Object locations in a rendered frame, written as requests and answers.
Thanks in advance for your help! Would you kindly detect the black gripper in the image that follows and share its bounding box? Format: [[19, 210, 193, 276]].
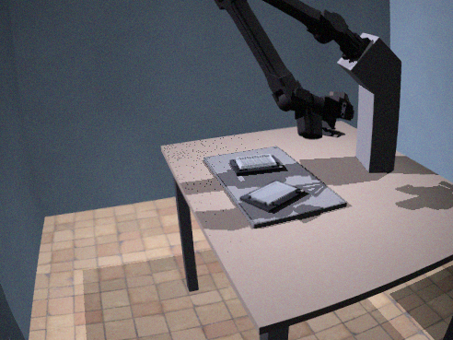
[[320, 91, 351, 137]]

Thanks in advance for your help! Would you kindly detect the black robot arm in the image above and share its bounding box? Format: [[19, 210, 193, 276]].
[[215, 0, 371, 139]]

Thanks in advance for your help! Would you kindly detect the white multi-well plate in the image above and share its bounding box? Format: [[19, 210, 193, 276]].
[[236, 154, 277, 170]]

